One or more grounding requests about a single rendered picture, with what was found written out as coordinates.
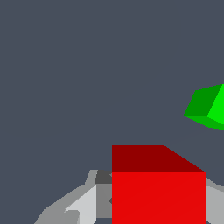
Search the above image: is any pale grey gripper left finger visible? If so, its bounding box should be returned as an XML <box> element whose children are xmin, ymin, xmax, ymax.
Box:
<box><xmin>34</xmin><ymin>169</ymin><xmax>114</xmax><ymax>224</ymax></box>

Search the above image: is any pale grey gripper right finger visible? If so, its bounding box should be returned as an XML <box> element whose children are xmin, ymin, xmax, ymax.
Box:
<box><xmin>206</xmin><ymin>178</ymin><xmax>224</xmax><ymax>224</ymax></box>

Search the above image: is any red cube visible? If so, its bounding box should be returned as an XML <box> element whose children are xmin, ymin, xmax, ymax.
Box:
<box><xmin>111</xmin><ymin>144</ymin><xmax>207</xmax><ymax>224</ymax></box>

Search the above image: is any green cube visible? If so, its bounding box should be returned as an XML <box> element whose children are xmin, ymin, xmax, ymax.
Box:
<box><xmin>184</xmin><ymin>83</ymin><xmax>224</xmax><ymax>130</ymax></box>

